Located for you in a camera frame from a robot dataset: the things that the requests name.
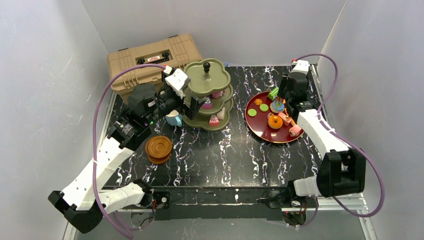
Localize purple frosted cake slice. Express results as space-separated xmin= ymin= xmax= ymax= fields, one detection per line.
xmin=201 ymin=96 xmax=213 ymax=110

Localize pink sprinkled cake slice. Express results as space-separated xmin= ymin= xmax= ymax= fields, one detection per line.
xmin=208 ymin=115 xmax=220 ymax=127

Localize blue frosted donut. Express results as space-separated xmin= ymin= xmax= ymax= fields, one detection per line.
xmin=269 ymin=100 xmax=285 ymax=114

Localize white sugared cake piece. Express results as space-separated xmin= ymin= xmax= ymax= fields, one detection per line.
xmin=216 ymin=107 xmax=226 ymax=120

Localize red layered cake square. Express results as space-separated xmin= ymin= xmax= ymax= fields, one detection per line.
xmin=211 ymin=91 xmax=223 ymax=99

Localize green three-tier serving stand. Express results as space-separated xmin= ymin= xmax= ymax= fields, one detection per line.
xmin=182 ymin=58 xmax=234 ymax=132

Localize orange glazed donut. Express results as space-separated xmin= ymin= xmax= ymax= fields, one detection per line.
xmin=267 ymin=115 xmax=283 ymax=130

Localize red round lacquer tray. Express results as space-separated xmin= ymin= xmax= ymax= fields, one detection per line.
xmin=244 ymin=91 xmax=304 ymax=144

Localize pink swirl roll cake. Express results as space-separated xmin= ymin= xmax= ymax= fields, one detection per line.
xmin=289 ymin=124 xmax=303 ymax=137

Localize green cube sweet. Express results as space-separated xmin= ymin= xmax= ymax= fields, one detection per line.
xmin=267 ymin=87 xmax=279 ymax=101

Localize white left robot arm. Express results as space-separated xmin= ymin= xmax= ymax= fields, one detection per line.
xmin=48 ymin=83 xmax=206 ymax=234

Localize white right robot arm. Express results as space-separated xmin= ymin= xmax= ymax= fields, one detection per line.
xmin=277 ymin=72 xmax=366 ymax=198

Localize blue mug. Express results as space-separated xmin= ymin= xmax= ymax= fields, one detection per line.
xmin=165 ymin=110 xmax=183 ymax=127

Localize green macaron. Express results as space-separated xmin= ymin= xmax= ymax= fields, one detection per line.
xmin=259 ymin=103 xmax=269 ymax=112
xmin=247 ymin=108 xmax=257 ymax=118

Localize orange flower cookie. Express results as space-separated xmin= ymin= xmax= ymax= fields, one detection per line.
xmin=254 ymin=98 xmax=263 ymax=106

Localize stacked brown wooden coasters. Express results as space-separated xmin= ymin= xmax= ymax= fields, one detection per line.
xmin=145 ymin=135 xmax=173 ymax=165

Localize tan plastic toolbox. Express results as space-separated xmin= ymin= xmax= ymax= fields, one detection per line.
xmin=107 ymin=34 xmax=203 ymax=103

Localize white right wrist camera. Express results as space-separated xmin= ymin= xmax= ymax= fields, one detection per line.
xmin=290 ymin=59 xmax=310 ymax=75

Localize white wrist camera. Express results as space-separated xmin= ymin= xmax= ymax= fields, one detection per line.
xmin=163 ymin=65 xmax=191 ymax=99
xmin=290 ymin=59 xmax=310 ymax=75

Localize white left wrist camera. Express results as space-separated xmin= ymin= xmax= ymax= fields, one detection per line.
xmin=163 ymin=65 xmax=191 ymax=99

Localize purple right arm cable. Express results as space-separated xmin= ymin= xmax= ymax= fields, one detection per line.
xmin=293 ymin=53 xmax=386 ymax=229

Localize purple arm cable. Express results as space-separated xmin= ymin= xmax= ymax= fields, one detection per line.
xmin=92 ymin=63 xmax=173 ymax=240
xmin=293 ymin=53 xmax=386 ymax=229

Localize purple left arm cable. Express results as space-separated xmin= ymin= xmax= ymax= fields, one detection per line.
xmin=92 ymin=63 xmax=173 ymax=240

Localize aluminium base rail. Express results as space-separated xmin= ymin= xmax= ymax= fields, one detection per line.
xmin=62 ymin=187 xmax=379 ymax=240

